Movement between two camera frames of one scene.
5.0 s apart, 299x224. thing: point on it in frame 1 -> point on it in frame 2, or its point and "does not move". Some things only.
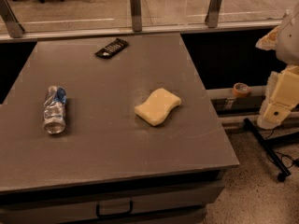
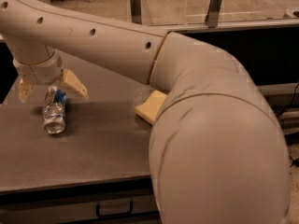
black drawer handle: x=112 y=215 does not move
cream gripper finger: x=269 y=41 -> x=24 y=88
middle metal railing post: x=135 y=9 does not move
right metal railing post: x=213 y=12 does not move
